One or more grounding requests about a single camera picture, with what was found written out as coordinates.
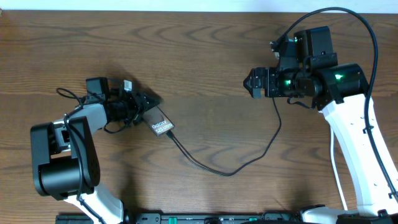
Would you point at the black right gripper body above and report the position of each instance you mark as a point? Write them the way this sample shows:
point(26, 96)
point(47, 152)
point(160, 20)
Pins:
point(278, 84)

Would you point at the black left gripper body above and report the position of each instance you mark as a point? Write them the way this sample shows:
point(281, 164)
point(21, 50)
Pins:
point(131, 110)

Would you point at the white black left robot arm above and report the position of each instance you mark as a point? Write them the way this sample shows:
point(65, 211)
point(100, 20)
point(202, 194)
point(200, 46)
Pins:
point(65, 164)

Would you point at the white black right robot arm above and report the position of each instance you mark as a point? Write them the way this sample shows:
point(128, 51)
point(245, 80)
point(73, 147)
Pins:
point(308, 66)

